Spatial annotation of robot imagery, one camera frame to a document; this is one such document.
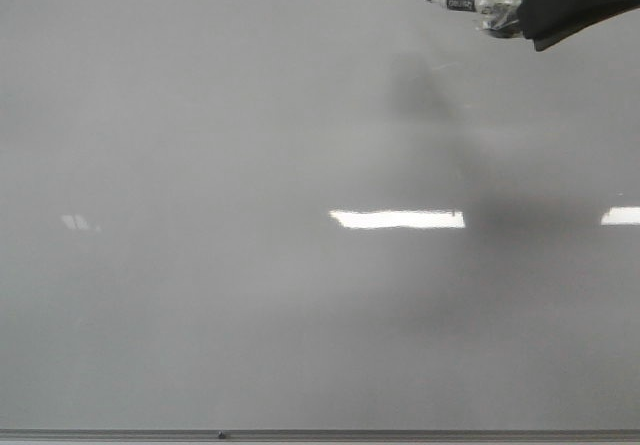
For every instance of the white whiteboard with aluminium frame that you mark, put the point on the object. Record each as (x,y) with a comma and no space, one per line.
(323,214)

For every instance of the taped whiteboard marker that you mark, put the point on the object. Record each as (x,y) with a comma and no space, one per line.
(496,18)

